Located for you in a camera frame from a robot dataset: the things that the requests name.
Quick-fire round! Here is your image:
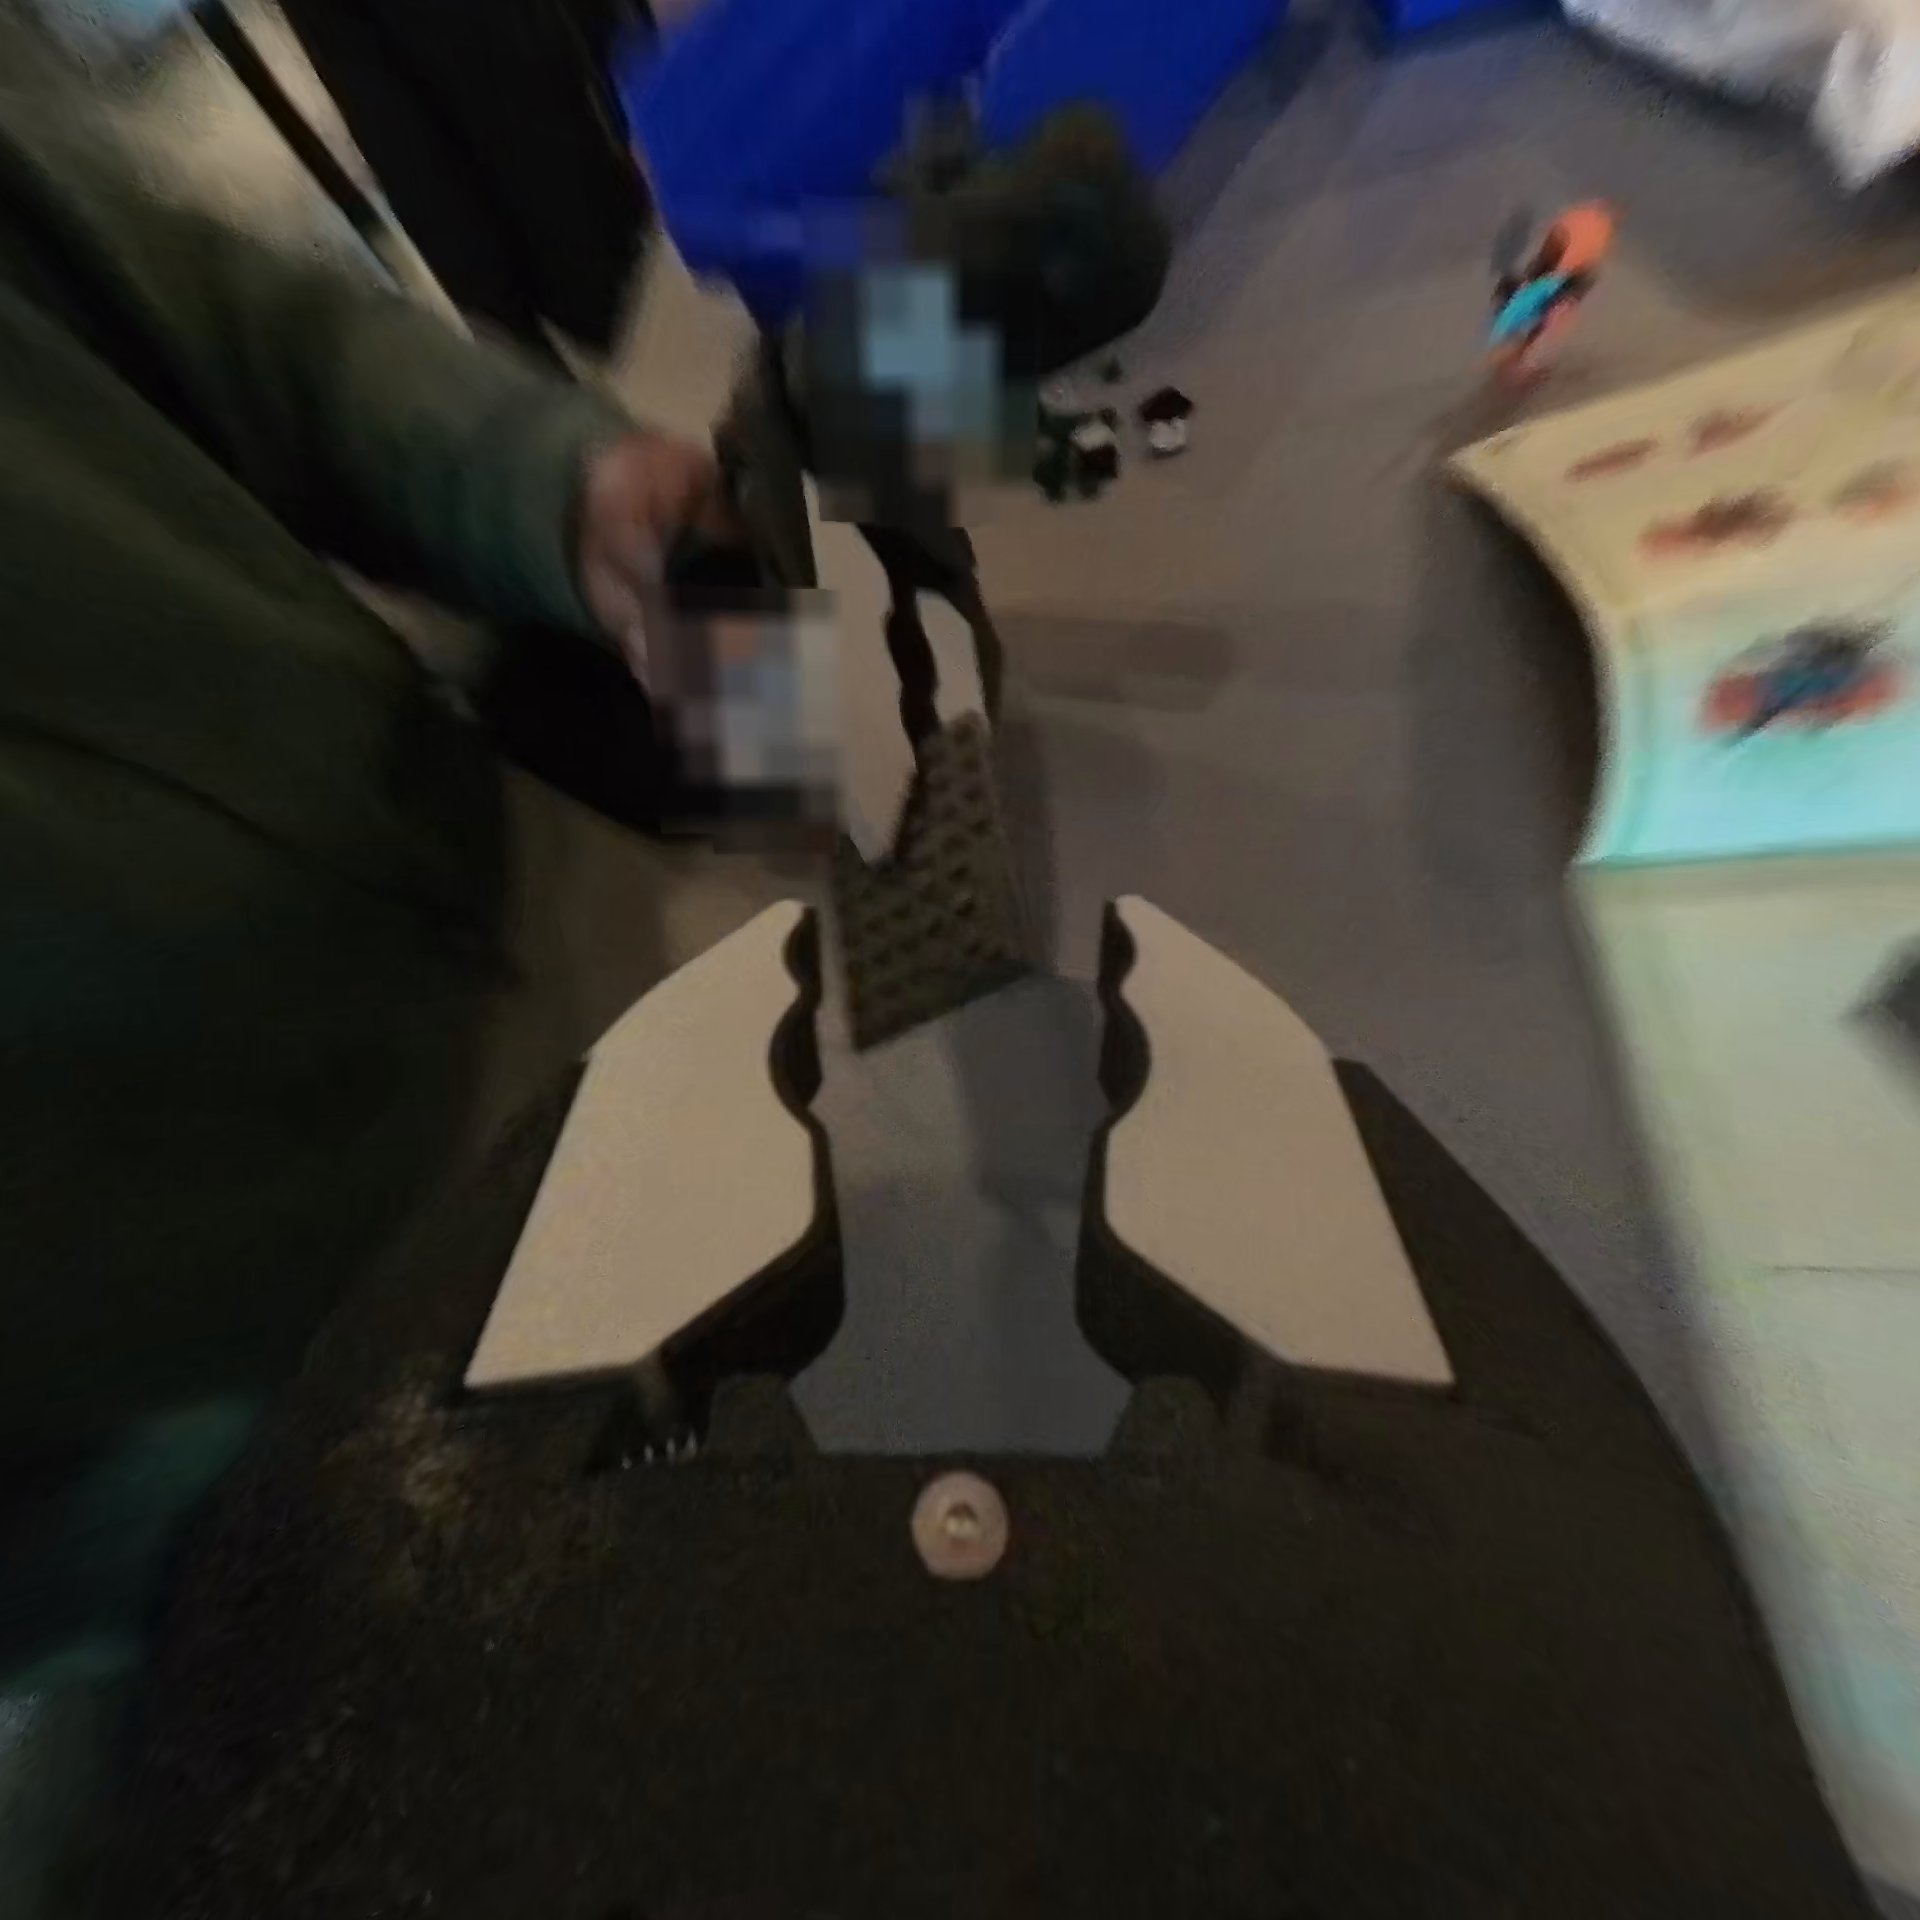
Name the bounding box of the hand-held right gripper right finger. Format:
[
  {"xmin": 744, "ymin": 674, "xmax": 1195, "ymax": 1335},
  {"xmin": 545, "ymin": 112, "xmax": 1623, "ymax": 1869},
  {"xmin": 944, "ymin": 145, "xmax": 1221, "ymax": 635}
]
[{"xmin": 1078, "ymin": 896, "xmax": 1456, "ymax": 1392}]

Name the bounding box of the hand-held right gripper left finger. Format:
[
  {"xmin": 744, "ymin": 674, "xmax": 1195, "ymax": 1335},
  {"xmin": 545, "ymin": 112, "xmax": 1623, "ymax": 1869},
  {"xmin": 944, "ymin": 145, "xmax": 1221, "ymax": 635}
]
[{"xmin": 463, "ymin": 901, "xmax": 840, "ymax": 1398}]

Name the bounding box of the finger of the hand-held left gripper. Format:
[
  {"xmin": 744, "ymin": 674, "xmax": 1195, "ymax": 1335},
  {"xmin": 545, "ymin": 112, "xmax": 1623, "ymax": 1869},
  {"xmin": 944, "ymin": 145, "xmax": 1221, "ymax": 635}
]
[
  {"xmin": 895, "ymin": 522, "xmax": 1003, "ymax": 741},
  {"xmin": 823, "ymin": 518, "xmax": 928, "ymax": 874}
]

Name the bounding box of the pile of small toy bricks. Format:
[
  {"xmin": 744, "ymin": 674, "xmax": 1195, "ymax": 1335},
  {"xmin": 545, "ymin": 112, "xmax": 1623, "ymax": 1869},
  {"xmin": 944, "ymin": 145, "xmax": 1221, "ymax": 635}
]
[{"xmin": 1031, "ymin": 383, "xmax": 1198, "ymax": 505}]

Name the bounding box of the dark grey toy base plate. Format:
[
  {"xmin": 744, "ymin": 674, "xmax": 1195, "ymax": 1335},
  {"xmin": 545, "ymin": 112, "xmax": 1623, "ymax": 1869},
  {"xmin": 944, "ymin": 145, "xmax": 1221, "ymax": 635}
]
[{"xmin": 829, "ymin": 709, "xmax": 1040, "ymax": 1053}]

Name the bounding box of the blue plastic bin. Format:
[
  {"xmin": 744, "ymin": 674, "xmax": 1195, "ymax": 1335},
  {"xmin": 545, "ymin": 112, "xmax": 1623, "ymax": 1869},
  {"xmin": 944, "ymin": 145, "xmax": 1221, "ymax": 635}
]
[{"xmin": 615, "ymin": 0, "xmax": 1295, "ymax": 310}]

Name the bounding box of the building instruction booklet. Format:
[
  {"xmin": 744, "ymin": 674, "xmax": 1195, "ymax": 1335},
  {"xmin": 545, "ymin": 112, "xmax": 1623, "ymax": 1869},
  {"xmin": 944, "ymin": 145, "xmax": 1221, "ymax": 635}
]
[{"xmin": 1445, "ymin": 293, "xmax": 1920, "ymax": 1920}]

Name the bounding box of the grey desk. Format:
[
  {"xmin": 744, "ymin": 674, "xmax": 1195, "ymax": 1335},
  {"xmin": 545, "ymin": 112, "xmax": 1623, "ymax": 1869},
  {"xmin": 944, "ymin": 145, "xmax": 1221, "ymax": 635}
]
[{"xmin": 449, "ymin": 0, "xmax": 1920, "ymax": 1920}]

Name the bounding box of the person's left hand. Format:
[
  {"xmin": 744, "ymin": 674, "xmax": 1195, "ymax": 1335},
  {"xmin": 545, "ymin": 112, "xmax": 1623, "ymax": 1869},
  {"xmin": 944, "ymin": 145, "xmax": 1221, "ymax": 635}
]
[{"xmin": 574, "ymin": 433, "xmax": 729, "ymax": 671}]

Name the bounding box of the heap of dark grey bricks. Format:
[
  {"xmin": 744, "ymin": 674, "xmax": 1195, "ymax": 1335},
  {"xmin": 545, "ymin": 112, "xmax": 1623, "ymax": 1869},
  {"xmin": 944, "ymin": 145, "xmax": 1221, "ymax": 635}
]
[{"xmin": 883, "ymin": 104, "xmax": 1174, "ymax": 381}]

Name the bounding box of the black jacket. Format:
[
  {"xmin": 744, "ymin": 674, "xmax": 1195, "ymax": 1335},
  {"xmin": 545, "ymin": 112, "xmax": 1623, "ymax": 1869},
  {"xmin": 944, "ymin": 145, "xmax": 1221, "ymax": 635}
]
[{"xmin": 281, "ymin": 0, "xmax": 665, "ymax": 350}]

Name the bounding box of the person's dark green jacket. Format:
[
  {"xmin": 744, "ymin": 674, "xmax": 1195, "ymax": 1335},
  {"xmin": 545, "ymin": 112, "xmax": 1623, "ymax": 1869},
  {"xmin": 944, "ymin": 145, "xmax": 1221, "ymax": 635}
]
[{"xmin": 0, "ymin": 301, "xmax": 519, "ymax": 1682}]

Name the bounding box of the orange toy brick model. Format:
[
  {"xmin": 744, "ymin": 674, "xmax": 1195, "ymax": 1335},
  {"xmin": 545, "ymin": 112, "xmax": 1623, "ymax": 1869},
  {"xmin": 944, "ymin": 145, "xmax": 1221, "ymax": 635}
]
[{"xmin": 1480, "ymin": 199, "xmax": 1624, "ymax": 395}]

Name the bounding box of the white printed paper bag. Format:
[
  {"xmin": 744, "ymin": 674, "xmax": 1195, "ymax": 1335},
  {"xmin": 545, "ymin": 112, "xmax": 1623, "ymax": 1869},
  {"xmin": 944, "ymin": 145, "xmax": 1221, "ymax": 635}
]
[{"xmin": 1559, "ymin": 0, "xmax": 1920, "ymax": 185}]

